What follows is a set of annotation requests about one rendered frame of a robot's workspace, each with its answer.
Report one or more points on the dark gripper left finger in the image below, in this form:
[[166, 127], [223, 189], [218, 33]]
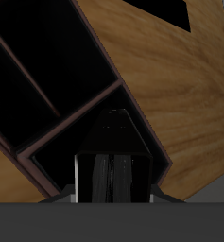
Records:
[[65, 195]]

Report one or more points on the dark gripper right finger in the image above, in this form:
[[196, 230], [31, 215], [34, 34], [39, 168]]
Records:
[[159, 196]]

